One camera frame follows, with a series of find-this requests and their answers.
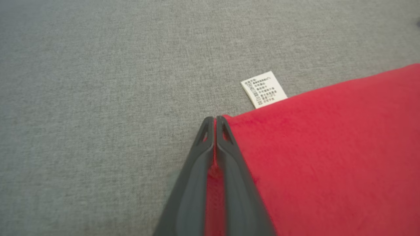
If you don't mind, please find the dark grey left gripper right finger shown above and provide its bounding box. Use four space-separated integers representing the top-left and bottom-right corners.
216 115 276 236

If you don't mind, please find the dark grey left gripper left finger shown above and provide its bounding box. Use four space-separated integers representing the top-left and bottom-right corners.
153 116 216 236

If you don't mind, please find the red jersey with white sleeves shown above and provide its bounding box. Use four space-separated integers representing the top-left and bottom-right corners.
203 63 420 236

